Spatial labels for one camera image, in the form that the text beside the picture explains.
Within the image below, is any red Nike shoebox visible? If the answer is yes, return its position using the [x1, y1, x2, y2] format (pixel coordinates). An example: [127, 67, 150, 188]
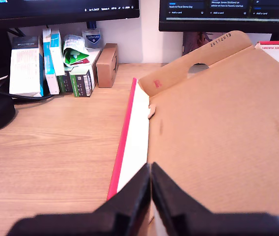
[106, 29, 279, 236]

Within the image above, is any tall white cyan box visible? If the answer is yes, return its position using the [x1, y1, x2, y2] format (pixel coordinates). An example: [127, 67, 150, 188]
[42, 28, 60, 95]

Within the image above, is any small green black box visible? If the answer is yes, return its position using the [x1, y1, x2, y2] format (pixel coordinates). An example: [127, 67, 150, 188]
[56, 71, 74, 93]

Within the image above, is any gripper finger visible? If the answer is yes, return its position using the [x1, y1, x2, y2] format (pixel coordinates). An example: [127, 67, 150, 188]
[94, 163, 152, 236]
[151, 162, 214, 236]

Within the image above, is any black Huawei computer monitor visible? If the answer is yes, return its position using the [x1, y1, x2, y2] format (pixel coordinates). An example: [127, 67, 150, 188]
[158, 0, 279, 34]

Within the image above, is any small brown cardboard box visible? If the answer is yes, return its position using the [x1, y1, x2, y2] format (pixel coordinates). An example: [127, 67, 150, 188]
[95, 43, 119, 89]

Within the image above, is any black cable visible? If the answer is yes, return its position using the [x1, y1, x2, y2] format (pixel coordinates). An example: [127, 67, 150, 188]
[0, 88, 54, 101]

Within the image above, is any slim white cyan box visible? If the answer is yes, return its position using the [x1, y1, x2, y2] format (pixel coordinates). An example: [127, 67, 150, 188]
[50, 29, 66, 76]

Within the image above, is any clear Cuticura bottle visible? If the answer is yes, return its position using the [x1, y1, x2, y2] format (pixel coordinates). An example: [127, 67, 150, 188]
[82, 21, 102, 49]

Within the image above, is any white box with black top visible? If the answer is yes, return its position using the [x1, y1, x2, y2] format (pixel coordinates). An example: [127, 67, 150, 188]
[9, 36, 44, 97]

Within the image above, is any plain white box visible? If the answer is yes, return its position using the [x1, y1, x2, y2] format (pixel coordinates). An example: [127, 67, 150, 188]
[87, 48, 103, 87]

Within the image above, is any crumpled white green leaflet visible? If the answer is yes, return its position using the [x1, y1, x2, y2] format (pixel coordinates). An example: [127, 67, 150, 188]
[62, 34, 90, 67]

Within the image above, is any purple patterned packet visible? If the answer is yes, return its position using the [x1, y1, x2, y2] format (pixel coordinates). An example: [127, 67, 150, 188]
[182, 31, 213, 56]

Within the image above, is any green black box with barcode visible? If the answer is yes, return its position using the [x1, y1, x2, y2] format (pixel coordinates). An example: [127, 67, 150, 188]
[70, 67, 96, 98]

